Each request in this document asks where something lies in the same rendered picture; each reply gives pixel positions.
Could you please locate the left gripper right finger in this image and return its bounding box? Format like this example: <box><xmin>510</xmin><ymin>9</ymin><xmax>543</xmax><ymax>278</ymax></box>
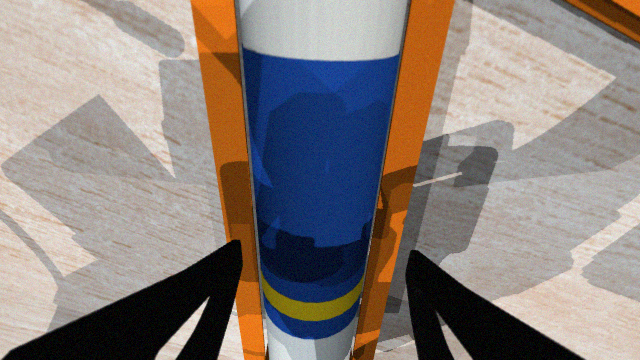
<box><xmin>405</xmin><ymin>250</ymin><xmax>586</xmax><ymax>360</ymax></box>

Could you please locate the blue and white cartridge tube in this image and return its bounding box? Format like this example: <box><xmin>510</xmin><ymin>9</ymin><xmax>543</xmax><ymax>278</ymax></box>
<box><xmin>239</xmin><ymin>0</ymin><xmax>408</xmax><ymax>360</ymax></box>

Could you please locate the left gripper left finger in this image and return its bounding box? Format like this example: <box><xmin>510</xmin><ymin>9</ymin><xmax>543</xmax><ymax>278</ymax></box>
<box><xmin>1</xmin><ymin>240</ymin><xmax>243</xmax><ymax>360</ymax></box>

